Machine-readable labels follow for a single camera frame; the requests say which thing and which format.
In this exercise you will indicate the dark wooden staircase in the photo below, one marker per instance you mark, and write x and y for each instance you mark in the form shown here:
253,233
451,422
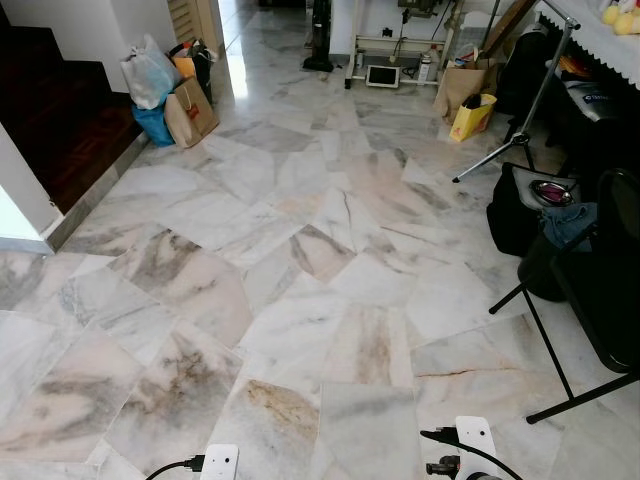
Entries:
55,120

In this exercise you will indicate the plain brown paper bag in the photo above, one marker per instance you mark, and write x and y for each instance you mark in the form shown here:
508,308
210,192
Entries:
458,88

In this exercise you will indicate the white plastic bag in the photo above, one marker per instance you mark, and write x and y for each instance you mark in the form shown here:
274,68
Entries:
148,72

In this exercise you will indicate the black open bag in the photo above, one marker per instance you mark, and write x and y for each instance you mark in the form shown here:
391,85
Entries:
510,215

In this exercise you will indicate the brown paper bag red print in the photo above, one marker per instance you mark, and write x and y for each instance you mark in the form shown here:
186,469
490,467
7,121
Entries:
192,115

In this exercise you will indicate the yellow shopping bag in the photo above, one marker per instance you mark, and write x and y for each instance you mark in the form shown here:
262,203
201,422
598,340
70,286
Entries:
472,120

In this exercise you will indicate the black tripod stand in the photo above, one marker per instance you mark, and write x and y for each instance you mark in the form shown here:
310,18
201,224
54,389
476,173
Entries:
547,80

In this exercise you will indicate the wooden louvre door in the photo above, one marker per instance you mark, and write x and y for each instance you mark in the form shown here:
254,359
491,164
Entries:
195,20

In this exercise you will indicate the black folding chair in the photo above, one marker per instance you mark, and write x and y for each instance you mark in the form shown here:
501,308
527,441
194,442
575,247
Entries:
610,300

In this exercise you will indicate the white tablet device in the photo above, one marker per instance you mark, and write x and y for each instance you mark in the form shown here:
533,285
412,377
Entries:
383,76

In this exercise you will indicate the blue denim cloth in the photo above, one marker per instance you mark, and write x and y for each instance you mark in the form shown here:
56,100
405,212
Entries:
570,225

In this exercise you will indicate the yellow plush toy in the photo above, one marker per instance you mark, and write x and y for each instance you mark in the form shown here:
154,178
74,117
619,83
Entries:
622,15

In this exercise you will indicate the maroon shiny pouch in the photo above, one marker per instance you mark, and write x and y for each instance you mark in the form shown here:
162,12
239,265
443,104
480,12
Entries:
552,191

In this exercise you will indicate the white metal rack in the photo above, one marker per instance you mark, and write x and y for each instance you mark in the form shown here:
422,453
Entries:
395,44

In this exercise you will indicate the blue bag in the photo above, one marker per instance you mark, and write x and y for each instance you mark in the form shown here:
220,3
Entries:
153,125

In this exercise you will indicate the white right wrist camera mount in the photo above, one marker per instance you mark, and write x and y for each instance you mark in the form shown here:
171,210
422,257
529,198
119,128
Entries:
476,436

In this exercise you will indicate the black upright vacuum cleaner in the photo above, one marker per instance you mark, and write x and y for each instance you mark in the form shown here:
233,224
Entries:
318,40

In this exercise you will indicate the black backpack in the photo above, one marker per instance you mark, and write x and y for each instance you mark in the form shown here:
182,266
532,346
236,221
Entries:
522,70

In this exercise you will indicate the table with white cloth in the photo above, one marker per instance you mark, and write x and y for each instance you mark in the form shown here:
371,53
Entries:
600,50

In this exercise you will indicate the black tote bag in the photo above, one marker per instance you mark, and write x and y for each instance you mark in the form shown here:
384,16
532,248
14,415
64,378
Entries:
203,68

